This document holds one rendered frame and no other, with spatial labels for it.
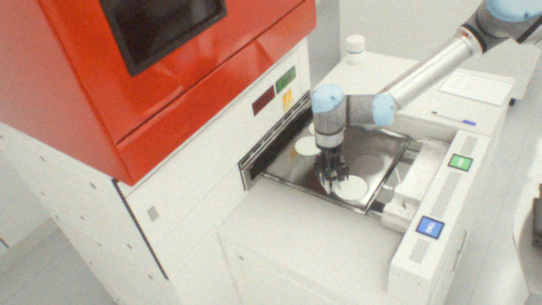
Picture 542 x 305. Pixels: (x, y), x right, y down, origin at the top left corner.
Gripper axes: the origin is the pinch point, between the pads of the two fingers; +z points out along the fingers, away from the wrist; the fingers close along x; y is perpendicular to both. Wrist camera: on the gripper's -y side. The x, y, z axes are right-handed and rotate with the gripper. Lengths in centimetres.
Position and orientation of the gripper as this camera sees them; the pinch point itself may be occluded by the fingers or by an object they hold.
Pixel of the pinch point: (329, 186)
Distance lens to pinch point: 124.4
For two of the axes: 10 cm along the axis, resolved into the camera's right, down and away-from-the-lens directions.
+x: 9.8, -2.1, 0.5
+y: 1.8, 6.3, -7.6
